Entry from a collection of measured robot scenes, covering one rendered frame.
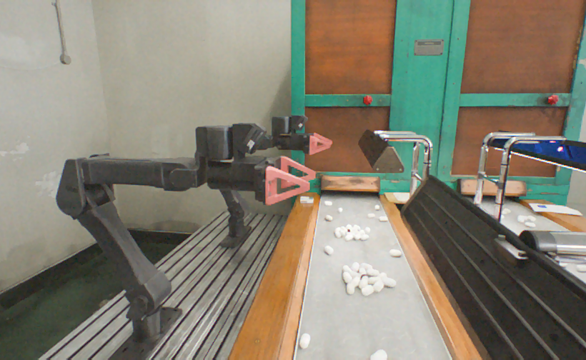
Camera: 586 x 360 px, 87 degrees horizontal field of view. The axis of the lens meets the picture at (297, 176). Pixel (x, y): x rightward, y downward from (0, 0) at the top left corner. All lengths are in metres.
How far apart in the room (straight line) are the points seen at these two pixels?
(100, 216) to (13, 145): 1.85
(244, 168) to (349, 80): 1.11
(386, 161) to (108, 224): 0.67
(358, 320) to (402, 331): 0.10
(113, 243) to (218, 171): 0.30
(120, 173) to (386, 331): 0.65
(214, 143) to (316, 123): 1.06
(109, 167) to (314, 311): 0.55
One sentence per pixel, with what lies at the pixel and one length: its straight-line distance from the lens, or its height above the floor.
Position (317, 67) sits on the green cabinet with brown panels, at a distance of 1.63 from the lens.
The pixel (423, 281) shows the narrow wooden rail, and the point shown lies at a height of 0.76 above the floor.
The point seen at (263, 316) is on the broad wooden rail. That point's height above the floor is 0.76.
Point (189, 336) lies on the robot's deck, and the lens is 0.90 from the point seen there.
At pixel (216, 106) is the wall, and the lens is 2.61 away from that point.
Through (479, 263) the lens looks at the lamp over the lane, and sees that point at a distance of 0.31.
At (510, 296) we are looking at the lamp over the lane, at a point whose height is 1.09.
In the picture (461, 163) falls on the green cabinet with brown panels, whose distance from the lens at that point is 1.76.
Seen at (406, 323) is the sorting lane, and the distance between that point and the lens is 0.80.
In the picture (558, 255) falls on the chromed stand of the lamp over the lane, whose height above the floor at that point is 1.11.
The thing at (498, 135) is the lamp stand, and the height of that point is 1.11.
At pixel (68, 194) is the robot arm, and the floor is 1.03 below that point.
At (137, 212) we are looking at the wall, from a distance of 3.17.
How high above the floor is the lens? 1.21
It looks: 13 degrees down
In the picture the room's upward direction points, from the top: straight up
